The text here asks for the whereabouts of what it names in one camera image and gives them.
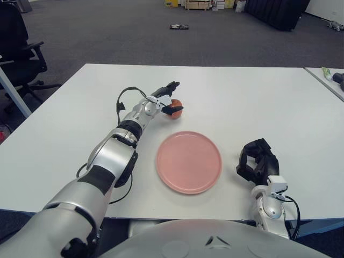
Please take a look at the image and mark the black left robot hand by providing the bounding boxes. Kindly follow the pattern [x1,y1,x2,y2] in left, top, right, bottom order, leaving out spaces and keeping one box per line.
[150,81,185,116]

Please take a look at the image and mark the black curtain partition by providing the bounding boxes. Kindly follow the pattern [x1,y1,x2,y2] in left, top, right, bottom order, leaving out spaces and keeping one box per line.
[243,0,311,32]

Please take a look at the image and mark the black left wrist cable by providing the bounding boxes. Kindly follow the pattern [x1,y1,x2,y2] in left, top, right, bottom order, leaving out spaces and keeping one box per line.
[116,86,151,127]

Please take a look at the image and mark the blue-grey table frame beam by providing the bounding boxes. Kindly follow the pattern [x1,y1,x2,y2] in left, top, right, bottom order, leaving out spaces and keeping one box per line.
[284,217,344,239]

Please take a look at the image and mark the small red object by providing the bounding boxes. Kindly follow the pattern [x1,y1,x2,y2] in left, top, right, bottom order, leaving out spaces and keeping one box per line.
[0,123,13,145]

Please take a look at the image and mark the pale desk leg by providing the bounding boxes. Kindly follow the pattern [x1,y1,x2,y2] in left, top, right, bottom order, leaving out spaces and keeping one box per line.
[0,64,33,119]

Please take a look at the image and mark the pink round plate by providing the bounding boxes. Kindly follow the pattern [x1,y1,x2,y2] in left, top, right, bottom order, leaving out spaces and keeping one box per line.
[156,131,223,195]

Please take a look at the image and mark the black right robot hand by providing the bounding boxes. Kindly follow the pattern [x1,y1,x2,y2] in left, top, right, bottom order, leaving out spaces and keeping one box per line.
[235,138,280,186]

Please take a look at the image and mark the thin black elbow cable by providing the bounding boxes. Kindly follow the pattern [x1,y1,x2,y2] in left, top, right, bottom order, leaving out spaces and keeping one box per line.
[76,163,134,205]

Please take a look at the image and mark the red apple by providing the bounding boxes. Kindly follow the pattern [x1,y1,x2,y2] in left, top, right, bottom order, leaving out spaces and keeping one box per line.
[165,98,185,119]

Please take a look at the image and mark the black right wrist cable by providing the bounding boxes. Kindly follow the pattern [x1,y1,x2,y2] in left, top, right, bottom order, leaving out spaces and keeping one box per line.
[279,195,301,240]

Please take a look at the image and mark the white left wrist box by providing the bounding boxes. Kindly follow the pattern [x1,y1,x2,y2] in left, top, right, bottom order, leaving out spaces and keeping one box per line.
[146,95,172,109]

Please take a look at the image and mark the small grey robot dog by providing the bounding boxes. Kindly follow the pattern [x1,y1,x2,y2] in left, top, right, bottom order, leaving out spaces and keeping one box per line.
[327,20,344,31]

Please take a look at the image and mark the wooden crate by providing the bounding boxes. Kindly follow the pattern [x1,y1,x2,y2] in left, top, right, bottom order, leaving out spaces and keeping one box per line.
[184,0,212,11]

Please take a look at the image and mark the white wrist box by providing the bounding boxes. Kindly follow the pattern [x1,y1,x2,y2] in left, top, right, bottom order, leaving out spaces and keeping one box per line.
[146,95,172,109]
[267,176,288,199]

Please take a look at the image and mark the stacked cardboard boxes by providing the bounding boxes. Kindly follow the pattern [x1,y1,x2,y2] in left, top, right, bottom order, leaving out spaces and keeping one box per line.
[212,0,236,11]

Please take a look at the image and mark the black office chair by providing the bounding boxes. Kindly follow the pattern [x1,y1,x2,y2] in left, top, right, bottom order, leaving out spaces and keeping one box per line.
[0,0,62,113]

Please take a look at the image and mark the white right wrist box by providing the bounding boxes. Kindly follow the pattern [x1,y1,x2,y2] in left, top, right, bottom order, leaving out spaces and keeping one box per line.
[267,176,288,199]

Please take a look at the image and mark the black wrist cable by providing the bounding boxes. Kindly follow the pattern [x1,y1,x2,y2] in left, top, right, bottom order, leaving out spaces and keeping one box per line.
[279,195,301,240]
[116,86,151,127]

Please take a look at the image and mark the grey robot torso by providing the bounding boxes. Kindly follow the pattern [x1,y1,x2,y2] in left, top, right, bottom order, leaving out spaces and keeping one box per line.
[99,219,334,258]

